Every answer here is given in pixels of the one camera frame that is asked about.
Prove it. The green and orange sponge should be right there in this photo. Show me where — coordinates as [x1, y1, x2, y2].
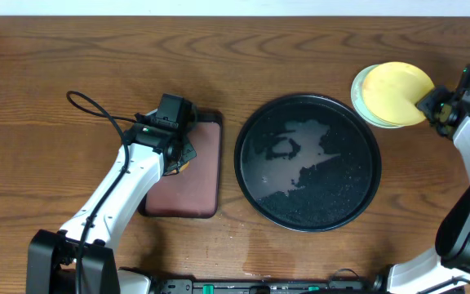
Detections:
[178, 162, 190, 172]

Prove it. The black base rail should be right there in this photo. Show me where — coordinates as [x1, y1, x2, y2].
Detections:
[116, 267, 387, 294]

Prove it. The light blue plate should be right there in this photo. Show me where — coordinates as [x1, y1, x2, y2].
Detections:
[351, 65, 401, 129]

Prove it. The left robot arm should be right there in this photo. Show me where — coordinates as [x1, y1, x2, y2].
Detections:
[26, 123, 195, 293]

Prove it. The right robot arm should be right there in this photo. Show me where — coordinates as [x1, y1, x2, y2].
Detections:
[372, 87, 470, 293]

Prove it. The yellow plate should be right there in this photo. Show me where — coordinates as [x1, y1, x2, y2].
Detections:
[361, 61, 435, 127]

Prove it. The black rectangular water tray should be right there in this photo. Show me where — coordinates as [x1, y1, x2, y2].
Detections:
[138, 111, 223, 218]

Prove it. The black round serving tray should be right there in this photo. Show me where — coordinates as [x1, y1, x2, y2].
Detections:
[233, 93, 382, 232]

